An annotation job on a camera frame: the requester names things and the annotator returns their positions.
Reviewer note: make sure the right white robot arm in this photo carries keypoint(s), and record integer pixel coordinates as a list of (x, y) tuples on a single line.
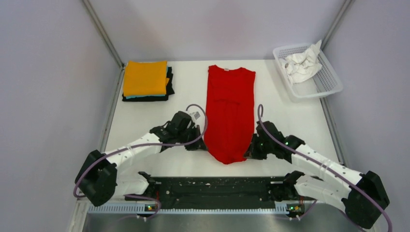
[(361, 197)]

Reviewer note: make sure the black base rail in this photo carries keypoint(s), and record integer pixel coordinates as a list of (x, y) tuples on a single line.
[(220, 193)]

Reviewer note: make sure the black folded t shirt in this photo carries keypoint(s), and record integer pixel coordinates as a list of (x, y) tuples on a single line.
[(160, 98)]

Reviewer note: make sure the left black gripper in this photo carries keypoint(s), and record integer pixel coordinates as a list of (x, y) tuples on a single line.
[(196, 146)]

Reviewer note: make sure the white cable duct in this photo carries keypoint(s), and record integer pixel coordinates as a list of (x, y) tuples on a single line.
[(142, 209)]

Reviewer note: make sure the aluminium frame rail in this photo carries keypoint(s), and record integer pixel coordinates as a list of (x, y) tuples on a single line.
[(84, 199)]

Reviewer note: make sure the orange folded t shirt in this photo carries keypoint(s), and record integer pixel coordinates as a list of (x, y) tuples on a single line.
[(145, 78)]

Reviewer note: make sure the red t shirt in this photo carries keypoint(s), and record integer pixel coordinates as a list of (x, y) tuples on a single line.
[(230, 113)]

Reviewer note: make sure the white crumpled t shirt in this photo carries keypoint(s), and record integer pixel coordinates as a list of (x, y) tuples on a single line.
[(300, 67)]

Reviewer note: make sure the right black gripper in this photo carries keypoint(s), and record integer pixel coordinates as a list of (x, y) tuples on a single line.
[(252, 153)]

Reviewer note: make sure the white plastic basket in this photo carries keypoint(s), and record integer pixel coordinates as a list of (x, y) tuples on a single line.
[(325, 82)]

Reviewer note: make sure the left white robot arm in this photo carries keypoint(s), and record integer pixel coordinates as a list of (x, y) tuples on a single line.
[(113, 173)]

